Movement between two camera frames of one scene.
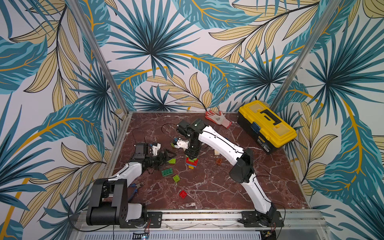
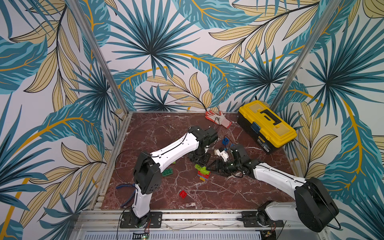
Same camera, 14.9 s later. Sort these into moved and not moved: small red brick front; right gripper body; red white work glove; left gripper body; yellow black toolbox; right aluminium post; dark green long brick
Moved: right gripper body; left gripper body
Not moved: yellow black toolbox; small red brick front; red white work glove; dark green long brick; right aluminium post
